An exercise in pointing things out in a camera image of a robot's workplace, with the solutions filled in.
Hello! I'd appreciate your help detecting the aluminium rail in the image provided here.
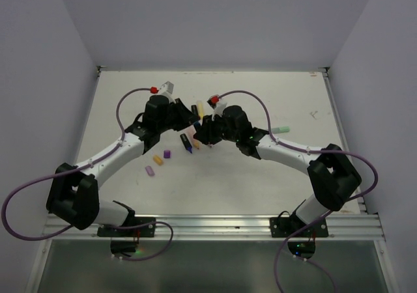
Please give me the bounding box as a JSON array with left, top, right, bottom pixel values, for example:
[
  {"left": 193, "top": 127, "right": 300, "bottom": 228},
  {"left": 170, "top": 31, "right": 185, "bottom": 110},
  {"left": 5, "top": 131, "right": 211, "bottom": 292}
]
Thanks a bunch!
[{"left": 40, "top": 212, "right": 387, "bottom": 242}]

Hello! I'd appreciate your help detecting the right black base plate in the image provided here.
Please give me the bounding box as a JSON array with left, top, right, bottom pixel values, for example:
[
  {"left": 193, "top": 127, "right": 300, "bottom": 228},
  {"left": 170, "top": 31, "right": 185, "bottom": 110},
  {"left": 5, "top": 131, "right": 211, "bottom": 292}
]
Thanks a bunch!
[{"left": 269, "top": 211, "right": 329, "bottom": 260}]

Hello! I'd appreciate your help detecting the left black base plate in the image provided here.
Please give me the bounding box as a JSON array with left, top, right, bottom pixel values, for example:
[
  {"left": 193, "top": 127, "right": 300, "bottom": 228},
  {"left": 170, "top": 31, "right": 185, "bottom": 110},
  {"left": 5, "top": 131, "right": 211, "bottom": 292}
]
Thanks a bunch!
[{"left": 97, "top": 217, "right": 156, "bottom": 257}]

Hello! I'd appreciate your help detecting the pastel yellow highlighter cap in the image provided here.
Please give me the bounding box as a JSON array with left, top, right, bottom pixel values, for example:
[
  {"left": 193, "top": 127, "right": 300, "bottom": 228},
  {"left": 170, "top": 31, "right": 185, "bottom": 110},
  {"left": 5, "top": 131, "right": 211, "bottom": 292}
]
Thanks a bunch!
[{"left": 152, "top": 155, "right": 164, "bottom": 165}]

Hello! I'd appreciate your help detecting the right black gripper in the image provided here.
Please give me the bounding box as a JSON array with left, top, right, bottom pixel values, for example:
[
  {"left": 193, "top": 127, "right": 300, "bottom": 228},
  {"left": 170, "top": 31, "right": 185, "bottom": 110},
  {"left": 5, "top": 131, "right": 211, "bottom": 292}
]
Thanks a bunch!
[{"left": 194, "top": 111, "right": 240, "bottom": 145}]

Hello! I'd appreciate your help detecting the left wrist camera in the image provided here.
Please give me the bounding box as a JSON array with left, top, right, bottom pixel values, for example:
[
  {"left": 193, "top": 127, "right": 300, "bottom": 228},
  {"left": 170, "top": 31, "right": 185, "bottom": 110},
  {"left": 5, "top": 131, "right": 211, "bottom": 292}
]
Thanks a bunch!
[{"left": 158, "top": 81, "right": 175, "bottom": 103}]

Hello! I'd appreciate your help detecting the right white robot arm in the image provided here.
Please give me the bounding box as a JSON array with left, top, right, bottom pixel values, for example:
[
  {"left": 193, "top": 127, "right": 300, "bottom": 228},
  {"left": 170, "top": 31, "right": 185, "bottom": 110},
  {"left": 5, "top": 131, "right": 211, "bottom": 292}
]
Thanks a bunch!
[{"left": 194, "top": 105, "right": 362, "bottom": 236}]

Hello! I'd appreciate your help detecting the pastel green highlighter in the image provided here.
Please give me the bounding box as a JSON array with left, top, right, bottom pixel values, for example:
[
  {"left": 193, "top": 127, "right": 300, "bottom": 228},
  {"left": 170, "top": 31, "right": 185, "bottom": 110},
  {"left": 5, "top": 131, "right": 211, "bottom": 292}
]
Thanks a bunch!
[{"left": 271, "top": 126, "right": 290, "bottom": 134}]

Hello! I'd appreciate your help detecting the purple highlighter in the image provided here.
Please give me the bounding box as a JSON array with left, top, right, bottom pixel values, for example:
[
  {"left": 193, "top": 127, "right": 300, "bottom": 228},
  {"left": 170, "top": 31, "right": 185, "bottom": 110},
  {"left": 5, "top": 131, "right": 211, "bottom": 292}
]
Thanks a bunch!
[{"left": 180, "top": 133, "right": 193, "bottom": 153}]

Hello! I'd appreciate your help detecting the pastel pink highlighter cap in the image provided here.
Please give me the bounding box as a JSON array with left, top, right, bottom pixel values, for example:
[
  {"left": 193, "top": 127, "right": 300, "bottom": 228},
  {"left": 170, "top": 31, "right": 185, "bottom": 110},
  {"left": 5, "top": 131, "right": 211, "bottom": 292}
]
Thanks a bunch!
[{"left": 145, "top": 166, "right": 155, "bottom": 176}]

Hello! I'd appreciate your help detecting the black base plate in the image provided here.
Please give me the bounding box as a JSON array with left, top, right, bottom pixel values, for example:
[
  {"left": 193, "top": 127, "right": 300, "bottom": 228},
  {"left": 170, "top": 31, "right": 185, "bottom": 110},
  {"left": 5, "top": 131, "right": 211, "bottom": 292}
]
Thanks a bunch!
[
  {"left": 269, "top": 211, "right": 329, "bottom": 260},
  {"left": 97, "top": 217, "right": 156, "bottom": 257}
]

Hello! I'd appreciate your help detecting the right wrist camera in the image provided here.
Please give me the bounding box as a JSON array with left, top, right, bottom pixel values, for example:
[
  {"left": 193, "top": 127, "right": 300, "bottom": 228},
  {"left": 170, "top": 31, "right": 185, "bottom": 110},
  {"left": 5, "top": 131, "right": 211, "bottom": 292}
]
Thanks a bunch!
[{"left": 208, "top": 95, "right": 227, "bottom": 120}]

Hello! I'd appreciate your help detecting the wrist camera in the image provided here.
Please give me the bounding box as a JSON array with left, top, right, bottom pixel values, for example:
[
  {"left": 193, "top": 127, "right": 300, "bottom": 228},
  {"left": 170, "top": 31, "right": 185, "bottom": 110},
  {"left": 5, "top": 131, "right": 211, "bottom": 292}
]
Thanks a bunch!
[
  {"left": 158, "top": 81, "right": 175, "bottom": 103},
  {"left": 208, "top": 95, "right": 227, "bottom": 120}
]

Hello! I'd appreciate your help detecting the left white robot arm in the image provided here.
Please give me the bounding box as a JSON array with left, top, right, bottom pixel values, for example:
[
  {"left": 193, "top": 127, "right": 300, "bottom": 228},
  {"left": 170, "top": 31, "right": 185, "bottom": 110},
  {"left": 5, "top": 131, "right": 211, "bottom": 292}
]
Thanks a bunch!
[{"left": 46, "top": 94, "right": 199, "bottom": 236}]

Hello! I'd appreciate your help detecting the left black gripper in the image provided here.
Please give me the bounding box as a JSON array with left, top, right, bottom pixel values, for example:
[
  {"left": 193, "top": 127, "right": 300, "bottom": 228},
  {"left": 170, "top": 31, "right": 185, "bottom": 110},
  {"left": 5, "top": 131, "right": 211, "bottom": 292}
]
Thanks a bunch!
[{"left": 156, "top": 97, "right": 197, "bottom": 132}]

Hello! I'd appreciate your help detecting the black neon pink highlighter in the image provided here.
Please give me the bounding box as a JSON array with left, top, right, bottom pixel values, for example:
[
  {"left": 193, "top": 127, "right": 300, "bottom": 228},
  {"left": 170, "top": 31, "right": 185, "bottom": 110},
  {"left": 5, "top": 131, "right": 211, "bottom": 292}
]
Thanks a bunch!
[{"left": 191, "top": 105, "right": 199, "bottom": 115}]

